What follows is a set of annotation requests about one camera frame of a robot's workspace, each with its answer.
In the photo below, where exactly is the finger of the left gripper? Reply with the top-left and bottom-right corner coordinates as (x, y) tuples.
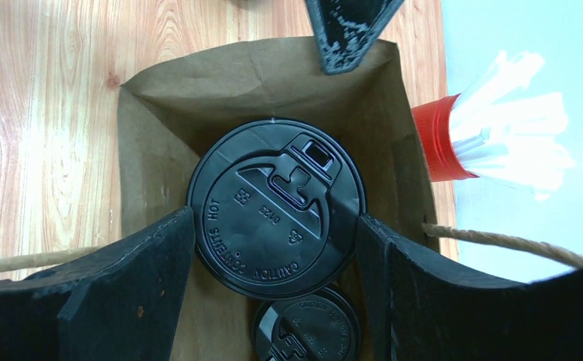
(305, 0), (403, 75)

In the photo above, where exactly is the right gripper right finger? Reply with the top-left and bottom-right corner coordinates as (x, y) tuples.
(356, 215), (583, 360)

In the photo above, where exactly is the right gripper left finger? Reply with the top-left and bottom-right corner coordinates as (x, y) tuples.
(0, 207), (195, 360)

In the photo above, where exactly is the black coffee lid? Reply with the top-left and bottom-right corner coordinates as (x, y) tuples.
(187, 117), (367, 300)
(251, 284), (362, 361)

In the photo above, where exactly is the green paper bag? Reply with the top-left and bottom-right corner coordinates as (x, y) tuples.
(0, 35), (583, 361)

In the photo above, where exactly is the red cup holder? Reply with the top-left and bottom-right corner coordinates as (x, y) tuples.
(411, 94), (478, 182)

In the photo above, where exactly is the white wrapped straws bundle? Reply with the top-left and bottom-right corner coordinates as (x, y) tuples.
(449, 50), (575, 200)

